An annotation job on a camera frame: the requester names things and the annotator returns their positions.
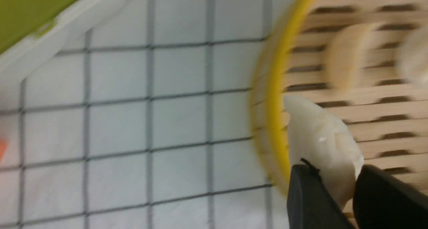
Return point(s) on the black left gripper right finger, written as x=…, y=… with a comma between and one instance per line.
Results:
x=382, y=201

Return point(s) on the orange foam cube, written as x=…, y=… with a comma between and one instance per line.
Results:
x=3, y=148

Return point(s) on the white grid tablecloth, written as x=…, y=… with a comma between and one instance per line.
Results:
x=142, y=123

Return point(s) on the green and white lunch box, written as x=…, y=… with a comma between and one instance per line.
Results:
x=33, y=31

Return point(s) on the yellow bamboo steamer tray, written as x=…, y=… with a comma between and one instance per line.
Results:
x=339, y=113

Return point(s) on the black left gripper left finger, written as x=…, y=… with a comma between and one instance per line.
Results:
x=309, y=204

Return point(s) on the white dumpling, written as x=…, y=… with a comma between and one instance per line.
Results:
x=345, y=55
x=412, y=58
x=317, y=136

